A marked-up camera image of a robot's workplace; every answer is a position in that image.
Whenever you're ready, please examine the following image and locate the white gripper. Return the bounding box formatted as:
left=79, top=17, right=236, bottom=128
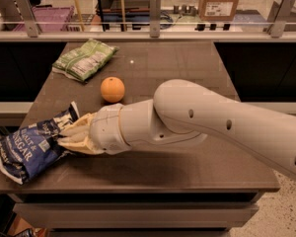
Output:
left=57, top=104, right=131, bottom=155

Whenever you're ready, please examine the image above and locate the blue chip bag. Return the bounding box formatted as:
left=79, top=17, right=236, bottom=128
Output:
left=0, top=102, right=80, bottom=185

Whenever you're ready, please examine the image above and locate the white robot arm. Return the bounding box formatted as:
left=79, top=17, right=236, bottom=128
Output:
left=58, top=79, right=296, bottom=182

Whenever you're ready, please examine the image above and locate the green chip bag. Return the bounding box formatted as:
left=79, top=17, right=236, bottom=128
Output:
left=52, top=39, right=118, bottom=83

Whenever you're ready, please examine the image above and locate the orange fruit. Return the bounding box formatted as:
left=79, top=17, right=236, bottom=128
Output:
left=101, top=77, right=125, bottom=103

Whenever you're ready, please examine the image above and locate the brown table drawer unit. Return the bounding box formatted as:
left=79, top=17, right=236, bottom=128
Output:
left=14, top=196, right=259, bottom=231

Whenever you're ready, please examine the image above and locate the purple plastic crate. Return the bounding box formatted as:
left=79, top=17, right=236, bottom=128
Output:
left=13, top=5, right=75, bottom=33

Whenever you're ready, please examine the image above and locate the glass barrier railing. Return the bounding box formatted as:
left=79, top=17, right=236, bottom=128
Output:
left=0, top=0, right=296, bottom=42

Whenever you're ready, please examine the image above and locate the cardboard box with label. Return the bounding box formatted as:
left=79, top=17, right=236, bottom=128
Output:
left=198, top=0, right=239, bottom=21

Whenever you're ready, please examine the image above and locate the yellow broom handle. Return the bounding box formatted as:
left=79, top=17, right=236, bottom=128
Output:
left=74, top=0, right=85, bottom=32

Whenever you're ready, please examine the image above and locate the black cart frame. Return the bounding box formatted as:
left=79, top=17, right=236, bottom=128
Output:
left=96, top=0, right=150, bottom=32

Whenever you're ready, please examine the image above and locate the left metal railing post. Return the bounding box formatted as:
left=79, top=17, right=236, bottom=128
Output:
left=15, top=0, right=40, bottom=38

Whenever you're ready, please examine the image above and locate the metal railing post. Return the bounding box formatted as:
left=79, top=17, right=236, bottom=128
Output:
left=150, top=0, right=161, bottom=38
left=15, top=0, right=40, bottom=38
left=266, top=0, right=296, bottom=38

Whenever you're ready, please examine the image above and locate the middle metal railing post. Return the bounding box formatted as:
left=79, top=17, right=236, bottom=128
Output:
left=150, top=0, right=161, bottom=38

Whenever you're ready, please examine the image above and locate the right metal railing post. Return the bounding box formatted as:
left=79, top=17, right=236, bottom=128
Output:
left=266, top=0, right=296, bottom=38

